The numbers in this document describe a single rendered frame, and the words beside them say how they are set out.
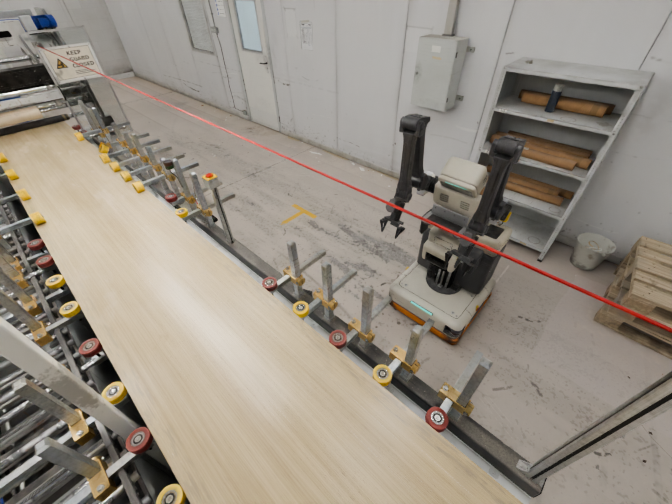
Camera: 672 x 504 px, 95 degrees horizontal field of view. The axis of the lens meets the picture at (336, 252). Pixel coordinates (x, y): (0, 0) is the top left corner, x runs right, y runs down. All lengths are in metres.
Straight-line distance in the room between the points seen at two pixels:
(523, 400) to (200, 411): 2.00
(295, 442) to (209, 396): 0.39
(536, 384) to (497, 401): 0.33
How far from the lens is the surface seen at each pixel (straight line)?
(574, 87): 3.43
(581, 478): 2.54
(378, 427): 1.30
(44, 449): 1.34
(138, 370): 1.62
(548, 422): 2.59
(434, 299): 2.47
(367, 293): 1.30
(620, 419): 1.13
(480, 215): 1.56
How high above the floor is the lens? 2.13
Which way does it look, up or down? 42 degrees down
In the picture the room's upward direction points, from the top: 2 degrees counter-clockwise
